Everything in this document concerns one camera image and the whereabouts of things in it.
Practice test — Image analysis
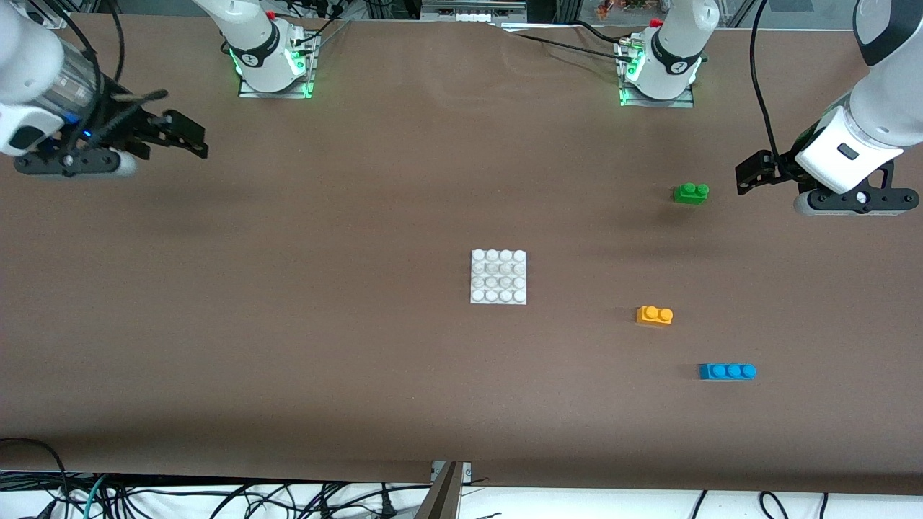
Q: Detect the white studded base plate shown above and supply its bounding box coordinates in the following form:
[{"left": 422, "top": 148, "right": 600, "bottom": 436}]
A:
[{"left": 470, "top": 249, "right": 528, "bottom": 306}]

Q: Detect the blue three-stud block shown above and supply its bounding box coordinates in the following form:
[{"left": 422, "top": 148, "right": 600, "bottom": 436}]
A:
[{"left": 698, "top": 363, "right": 758, "bottom": 381}]

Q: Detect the aluminium corner profile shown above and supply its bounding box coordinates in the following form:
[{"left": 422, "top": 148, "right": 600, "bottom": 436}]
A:
[{"left": 29, "top": 0, "right": 80, "bottom": 27}]

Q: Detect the red orange plastic item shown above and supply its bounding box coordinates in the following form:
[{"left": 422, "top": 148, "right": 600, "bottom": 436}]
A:
[{"left": 596, "top": 0, "right": 651, "bottom": 20}]

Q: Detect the brown table cover sheet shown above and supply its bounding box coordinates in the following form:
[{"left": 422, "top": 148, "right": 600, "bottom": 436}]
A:
[{"left": 0, "top": 14, "right": 923, "bottom": 498}]

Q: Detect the grey slanted beam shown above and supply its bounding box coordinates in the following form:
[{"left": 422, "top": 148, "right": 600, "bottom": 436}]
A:
[{"left": 413, "top": 461, "right": 464, "bottom": 519}]

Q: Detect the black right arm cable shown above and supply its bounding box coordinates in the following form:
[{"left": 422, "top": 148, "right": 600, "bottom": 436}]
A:
[{"left": 29, "top": 0, "right": 170, "bottom": 156}]

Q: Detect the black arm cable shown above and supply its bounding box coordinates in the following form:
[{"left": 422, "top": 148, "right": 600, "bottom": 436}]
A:
[
  {"left": 29, "top": 0, "right": 170, "bottom": 156},
  {"left": 748, "top": 0, "right": 787, "bottom": 161}
]

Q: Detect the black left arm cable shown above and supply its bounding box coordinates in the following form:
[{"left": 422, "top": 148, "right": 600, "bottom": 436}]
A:
[{"left": 748, "top": 0, "right": 787, "bottom": 161}]

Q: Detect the black table cable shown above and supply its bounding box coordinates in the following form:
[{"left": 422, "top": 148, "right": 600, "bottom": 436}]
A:
[
  {"left": 494, "top": 25, "right": 628, "bottom": 57},
  {"left": 297, "top": 14, "right": 354, "bottom": 51}
]

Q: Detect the grey metal frame rail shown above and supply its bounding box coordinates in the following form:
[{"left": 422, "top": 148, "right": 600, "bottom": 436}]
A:
[{"left": 420, "top": 0, "right": 529, "bottom": 25}]

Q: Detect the teal floor cable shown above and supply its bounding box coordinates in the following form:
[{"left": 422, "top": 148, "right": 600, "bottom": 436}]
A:
[{"left": 81, "top": 472, "right": 110, "bottom": 519}]

